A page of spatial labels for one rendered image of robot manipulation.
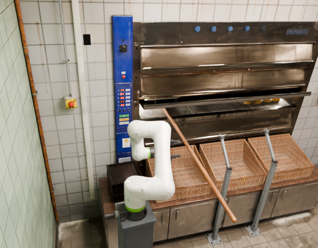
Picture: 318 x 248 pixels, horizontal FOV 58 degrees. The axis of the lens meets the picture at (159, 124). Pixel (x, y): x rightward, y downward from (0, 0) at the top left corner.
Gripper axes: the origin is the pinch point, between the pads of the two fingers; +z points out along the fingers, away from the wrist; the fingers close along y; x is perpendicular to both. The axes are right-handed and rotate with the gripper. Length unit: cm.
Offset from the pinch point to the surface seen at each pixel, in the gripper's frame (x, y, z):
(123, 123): -49, -1, -39
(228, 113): -52, 0, 73
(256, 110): -53, 0, 106
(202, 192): -3, 56, 29
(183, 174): -35, 59, 22
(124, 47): -45, -73, -37
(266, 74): -54, -41, 109
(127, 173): -24, 38, -40
